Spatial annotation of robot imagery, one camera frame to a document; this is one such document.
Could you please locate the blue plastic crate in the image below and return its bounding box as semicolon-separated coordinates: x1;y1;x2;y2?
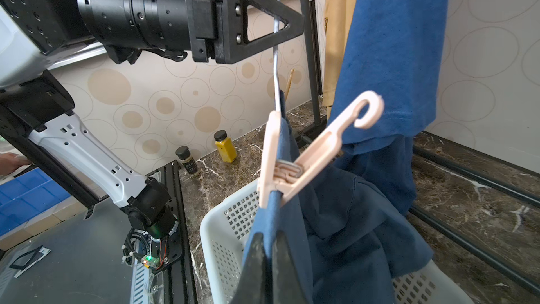
1;168;71;235

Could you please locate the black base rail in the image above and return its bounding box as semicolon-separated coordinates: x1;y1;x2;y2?
121;161;197;303

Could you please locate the person hand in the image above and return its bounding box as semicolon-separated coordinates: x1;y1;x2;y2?
0;153;32;177

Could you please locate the yellow orange clothespin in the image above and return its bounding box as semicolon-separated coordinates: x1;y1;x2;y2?
284;68;295;100

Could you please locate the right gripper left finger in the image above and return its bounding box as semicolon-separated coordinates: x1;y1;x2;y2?
231;232;270;304

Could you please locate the yellow bottle black cap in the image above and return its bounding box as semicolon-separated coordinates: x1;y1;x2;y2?
214;130;237;163

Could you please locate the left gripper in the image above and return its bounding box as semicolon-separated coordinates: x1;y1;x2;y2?
185;0;305;65

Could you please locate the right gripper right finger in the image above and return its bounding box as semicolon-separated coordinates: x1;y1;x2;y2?
271;231;308;304

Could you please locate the tan yellow t-shirt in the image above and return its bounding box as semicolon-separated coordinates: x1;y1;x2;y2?
323;0;357;111

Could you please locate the dark bottle black cap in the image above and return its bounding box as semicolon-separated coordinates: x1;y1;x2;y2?
176;146;200;176

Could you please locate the slate blue t-shirt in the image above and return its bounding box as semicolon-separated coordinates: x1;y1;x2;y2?
243;111;433;303

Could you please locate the dark blue t-shirt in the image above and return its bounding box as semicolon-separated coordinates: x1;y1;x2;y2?
330;0;449;213

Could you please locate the pink clothespin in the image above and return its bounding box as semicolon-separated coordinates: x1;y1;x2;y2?
257;91;385;208

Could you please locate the white plastic basket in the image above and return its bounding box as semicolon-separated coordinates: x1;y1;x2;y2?
200;180;473;303

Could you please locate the black clothes rack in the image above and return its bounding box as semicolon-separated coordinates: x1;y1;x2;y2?
294;0;540;296

